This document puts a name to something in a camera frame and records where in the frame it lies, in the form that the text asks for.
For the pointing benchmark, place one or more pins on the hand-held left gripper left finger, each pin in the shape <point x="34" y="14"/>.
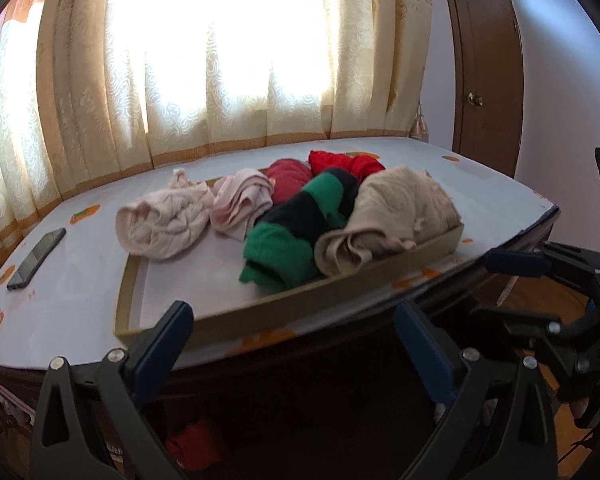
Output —
<point x="162" y="350"/>

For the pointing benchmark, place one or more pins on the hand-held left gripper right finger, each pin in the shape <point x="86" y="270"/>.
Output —
<point x="425" y="355"/>

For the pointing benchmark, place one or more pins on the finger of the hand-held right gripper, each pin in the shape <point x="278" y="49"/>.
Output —
<point x="517" y="263"/>
<point x="510" y="322"/>

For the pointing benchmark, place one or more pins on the shallow cardboard tray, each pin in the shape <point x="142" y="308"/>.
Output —
<point x="190" y="290"/>

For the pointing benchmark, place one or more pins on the white crinkled underwear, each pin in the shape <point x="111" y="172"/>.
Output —
<point x="165" y="220"/>

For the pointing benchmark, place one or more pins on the beige underwear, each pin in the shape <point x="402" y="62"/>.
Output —
<point x="390" y="215"/>

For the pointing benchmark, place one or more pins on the wooden drawer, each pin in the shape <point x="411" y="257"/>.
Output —
<point x="280" y="435"/>

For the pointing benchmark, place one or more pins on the green black striped underwear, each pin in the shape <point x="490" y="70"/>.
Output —
<point x="290" y="240"/>

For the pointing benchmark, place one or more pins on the smooth pink underwear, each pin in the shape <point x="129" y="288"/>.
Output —
<point x="242" y="200"/>

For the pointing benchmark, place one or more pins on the crimson underwear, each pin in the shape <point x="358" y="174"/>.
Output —
<point x="290" y="175"/>

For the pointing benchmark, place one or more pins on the person's right hand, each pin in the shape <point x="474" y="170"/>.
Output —
<point x="580" y="406"/>

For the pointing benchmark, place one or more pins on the white printed tablecloth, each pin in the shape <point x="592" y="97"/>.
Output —
<point x="70" y="300"/>

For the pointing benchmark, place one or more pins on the black smartphone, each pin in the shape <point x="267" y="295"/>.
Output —
<point x="37" y="257"/>

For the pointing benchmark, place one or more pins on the brass door knob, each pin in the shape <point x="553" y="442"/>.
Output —
<point x="475" y="100"/>

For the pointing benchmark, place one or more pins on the curtain tassel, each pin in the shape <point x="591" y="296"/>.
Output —
<point x="420" y="125"/>

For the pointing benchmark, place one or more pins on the brown wooden door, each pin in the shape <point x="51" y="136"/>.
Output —
<point x="490" y="85"/>

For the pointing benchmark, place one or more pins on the cream orange patterned curtain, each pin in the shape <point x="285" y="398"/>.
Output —
<point x="80" y="110"/>

